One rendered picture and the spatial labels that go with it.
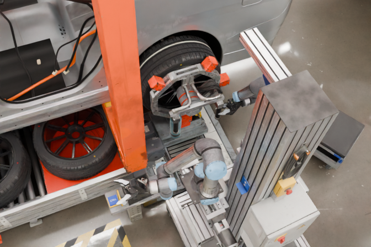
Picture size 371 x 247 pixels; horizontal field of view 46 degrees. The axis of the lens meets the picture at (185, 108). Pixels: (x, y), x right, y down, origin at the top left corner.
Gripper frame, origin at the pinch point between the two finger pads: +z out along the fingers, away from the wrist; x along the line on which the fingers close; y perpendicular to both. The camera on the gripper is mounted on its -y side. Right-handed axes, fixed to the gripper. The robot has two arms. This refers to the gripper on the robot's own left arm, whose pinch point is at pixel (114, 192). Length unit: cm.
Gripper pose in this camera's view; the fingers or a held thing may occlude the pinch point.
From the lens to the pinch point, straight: 253.7
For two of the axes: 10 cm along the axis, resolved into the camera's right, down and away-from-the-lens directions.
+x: -2.0, -7.5, 6.3
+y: -0.1, 6.5, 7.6
